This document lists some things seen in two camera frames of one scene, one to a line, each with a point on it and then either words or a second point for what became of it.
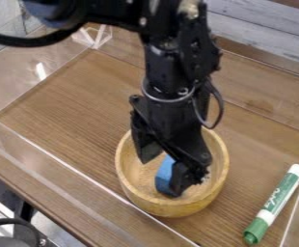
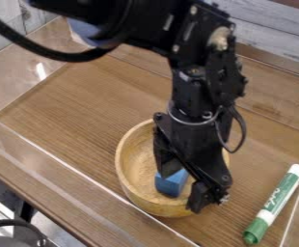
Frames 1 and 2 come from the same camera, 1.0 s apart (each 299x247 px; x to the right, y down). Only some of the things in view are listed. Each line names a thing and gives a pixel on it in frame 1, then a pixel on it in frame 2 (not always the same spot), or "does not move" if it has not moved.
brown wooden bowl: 136,179 does not move
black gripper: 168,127 to 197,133
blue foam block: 164,176 does not move
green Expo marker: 273,205 does not move
